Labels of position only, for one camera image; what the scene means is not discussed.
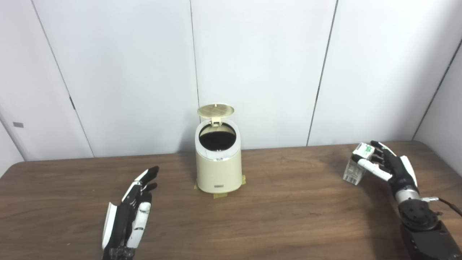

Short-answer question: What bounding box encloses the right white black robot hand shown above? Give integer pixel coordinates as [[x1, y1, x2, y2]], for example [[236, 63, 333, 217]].
[[352, 140, 420, 197]]

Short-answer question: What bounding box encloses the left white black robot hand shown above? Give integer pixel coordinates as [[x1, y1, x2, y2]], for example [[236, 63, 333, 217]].
[[102, 166, 160, 260]]

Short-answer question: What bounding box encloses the green white milk carton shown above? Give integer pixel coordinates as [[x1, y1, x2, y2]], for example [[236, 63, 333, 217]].
[[343, 142, 376, 186]]

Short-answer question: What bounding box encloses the cream round bin lid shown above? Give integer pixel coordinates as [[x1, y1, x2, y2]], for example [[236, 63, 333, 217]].
[[197, 104, 235, 127]]

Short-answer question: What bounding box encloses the cream-colored bin body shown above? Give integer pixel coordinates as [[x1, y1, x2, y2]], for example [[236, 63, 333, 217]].
[[195, 119, 242, 194]]

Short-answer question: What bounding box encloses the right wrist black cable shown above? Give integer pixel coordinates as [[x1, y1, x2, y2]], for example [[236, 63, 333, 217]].
[[422, 197, 462, 217]]

